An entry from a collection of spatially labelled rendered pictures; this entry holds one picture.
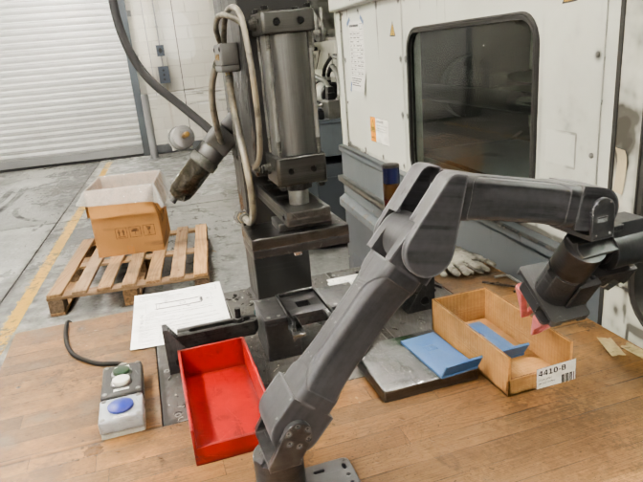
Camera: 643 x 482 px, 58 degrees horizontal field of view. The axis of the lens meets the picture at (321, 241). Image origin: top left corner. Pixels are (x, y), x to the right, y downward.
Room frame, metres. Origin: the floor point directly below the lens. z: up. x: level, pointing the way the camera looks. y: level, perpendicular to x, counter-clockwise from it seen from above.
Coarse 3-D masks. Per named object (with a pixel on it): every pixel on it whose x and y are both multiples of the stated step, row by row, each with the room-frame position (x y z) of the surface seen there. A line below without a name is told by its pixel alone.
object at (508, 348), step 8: (480, 328) 1.00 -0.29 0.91; (488, 328) 1.00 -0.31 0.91; (488, 336) 0.97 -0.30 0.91; (496, 336) 0.96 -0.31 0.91; (496, 344) 0.93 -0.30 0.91; (504, 344) 0.93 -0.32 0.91; (512, 344) 0.93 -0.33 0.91; (520, 344) 0.88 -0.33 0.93; (528, 344) 0.88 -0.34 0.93; (504, 352) 0.87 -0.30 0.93; (512, 352) 0.88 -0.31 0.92; (520, 352) 0.89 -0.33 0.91
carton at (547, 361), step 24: (480, 288) 1.05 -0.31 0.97; (432, 312) 1.02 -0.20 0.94; (456, 312) 1.03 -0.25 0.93; (480, 312) 1.05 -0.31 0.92; (504, 312) 0.98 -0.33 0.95; (456, 336) 0.93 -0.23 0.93; (480, 336) 0.86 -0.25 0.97; (504, 336) 0.97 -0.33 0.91; (528, 336) 0.91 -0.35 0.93; (552, 336) 0.85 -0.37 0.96; (504, 360) 0.79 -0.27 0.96; (528, 360) 0.88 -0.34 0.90; (552, 360) 0.85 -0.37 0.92; (504, 384) 0.79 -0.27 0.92; (528, 384) 0.79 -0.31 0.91; (552, 384) 0.80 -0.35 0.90
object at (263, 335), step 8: (256, 312) 1.03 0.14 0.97; (304, 320) 0.98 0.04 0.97; (312, 320) 0.98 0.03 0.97; (320, 320) 0.98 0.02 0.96; (264, 328) 0.96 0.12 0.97; (272, 328) 0.96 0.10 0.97; (280, 328) 0.96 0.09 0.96; (264, 336) 0.97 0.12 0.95; (272, 336) 0.96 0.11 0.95; (280, 336) 0.96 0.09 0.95; (288, 336) 0.97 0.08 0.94; (264, 344) 0.99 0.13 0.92; (272, 344) 0.96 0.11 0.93; (280, 344) 0.96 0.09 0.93; (288, 344) 0.97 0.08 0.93; (296, 344) 0.97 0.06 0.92; (272, 352) 0.96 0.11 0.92; (280, 352) 0.96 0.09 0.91; (288, 352) 0.97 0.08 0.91; (296, 352) 0.97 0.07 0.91; (272, 360) 0.96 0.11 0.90
